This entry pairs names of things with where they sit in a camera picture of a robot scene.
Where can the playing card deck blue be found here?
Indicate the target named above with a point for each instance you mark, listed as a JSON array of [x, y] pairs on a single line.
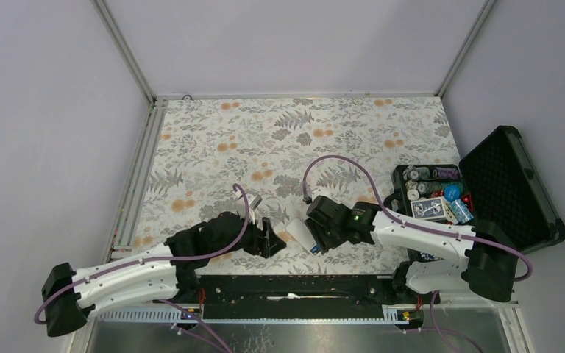
[[431, 209]]

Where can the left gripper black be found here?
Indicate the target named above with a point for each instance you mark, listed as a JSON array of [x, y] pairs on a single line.
[[269, 245]]

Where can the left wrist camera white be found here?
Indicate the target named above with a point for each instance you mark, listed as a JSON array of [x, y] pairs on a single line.
[[248, 208]]

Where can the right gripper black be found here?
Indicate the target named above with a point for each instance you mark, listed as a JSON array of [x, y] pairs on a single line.
[[323, 242]]

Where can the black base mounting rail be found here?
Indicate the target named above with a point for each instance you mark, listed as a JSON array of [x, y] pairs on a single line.
[[298, 297]]

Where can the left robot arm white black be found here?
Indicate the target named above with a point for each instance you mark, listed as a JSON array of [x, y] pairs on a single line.
[[73, 296]]

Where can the blue poker chip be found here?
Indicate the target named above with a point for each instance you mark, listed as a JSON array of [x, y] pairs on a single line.
[[452, 192]]

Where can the floral patterned table mat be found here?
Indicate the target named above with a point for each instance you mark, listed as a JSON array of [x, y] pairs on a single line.
[[269, 147]]

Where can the black poker chip case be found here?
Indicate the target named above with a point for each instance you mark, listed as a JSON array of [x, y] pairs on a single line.
[[498, 182]]

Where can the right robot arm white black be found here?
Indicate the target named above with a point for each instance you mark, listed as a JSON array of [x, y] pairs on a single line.
[[467, 258]]

